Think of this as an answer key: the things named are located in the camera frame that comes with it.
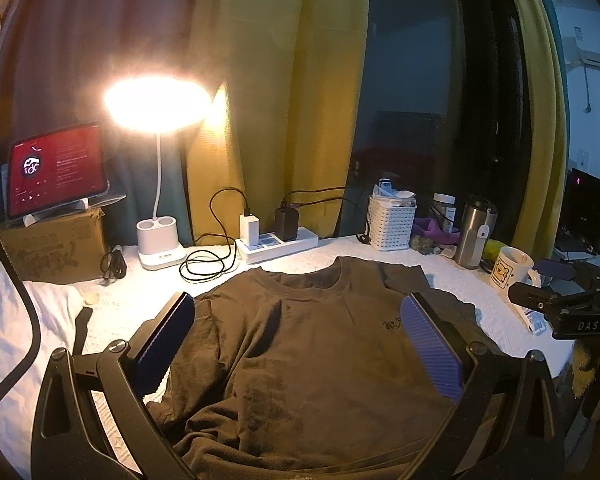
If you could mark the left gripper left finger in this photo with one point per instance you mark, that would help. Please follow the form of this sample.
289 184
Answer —
68 439

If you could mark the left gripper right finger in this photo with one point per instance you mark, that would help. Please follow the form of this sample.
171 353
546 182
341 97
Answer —
504 422

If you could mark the dark brown t-shirt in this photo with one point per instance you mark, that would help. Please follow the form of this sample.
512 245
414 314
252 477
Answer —
306 376

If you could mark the white cartoon mug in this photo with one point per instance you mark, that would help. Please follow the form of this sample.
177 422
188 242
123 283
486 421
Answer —
511 266

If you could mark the black electronic device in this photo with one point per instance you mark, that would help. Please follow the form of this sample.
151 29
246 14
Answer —
579 222

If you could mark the white pillow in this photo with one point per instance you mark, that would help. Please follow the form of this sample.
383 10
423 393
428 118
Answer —
57 307

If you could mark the stainless steel tumbler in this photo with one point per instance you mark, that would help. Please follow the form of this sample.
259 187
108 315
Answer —
477 226

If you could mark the glass jar with lid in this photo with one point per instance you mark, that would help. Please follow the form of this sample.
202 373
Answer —
444 210

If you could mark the purple cloth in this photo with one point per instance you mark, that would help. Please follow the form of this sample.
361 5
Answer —
428 228

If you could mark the brown cardboard box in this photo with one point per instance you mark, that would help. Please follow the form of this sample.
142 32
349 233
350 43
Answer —
60 250

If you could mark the white plastic basket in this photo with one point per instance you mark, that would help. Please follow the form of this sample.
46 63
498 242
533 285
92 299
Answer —
391 220

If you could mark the white power strip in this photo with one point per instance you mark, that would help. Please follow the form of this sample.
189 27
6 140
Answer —
271 247

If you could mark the white charger plug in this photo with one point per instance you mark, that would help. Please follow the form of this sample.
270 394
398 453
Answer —
249 227

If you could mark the tablet with red screen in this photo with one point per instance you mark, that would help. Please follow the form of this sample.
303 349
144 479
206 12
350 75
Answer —
53 169

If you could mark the dark teal curtain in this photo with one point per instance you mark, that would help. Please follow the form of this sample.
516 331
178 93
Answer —
149 172

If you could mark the black charger plug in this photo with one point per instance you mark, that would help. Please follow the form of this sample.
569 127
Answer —
286 222

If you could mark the white desk lamp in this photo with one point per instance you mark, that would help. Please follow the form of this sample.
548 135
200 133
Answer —
157 105

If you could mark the yellow curtain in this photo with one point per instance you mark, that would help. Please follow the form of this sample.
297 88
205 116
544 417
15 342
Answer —
286 76

